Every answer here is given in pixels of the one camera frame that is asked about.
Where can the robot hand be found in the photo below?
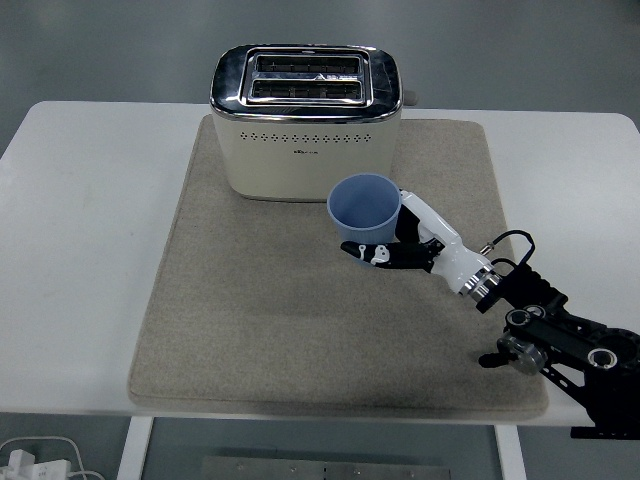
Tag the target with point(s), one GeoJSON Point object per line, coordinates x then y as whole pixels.
{"type": "Point", "coordinates": [442, 235]}

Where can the blue ribbed plastic cup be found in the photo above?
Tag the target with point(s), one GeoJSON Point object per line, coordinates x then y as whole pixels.
{"type": "Point", "coordinates": [367, 230]}

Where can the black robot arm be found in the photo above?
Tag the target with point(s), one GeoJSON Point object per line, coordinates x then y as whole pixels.
{"type": "Point", "coordinates": [565, 335]}

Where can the cream and chrome toaster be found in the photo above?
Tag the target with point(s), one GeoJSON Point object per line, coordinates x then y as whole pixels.
{"type": "Point", "coordinates": [305, 165]}

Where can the beige fabric mat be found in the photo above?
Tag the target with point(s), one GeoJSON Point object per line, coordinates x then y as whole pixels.
{"type": "Point", "coordinates": [280, 320]}

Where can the white table leg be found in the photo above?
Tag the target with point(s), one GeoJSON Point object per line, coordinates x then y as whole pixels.
{"type": "Point", "coordinates": [134, 447]}
{"type": "Point", "coordinates": [511, 452]}

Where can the black table control panel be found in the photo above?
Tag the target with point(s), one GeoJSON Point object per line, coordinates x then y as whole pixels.
{"type": "Point", "coordinates": [582, 433]}

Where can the grey metal plate with screws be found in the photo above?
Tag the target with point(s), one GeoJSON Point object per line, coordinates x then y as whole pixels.
{"type": "Point", "coordinates": [325, 470]}

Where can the white power strip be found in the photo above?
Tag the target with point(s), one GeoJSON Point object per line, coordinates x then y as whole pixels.
{"type": "Point", "coordinates": [35, 469]}

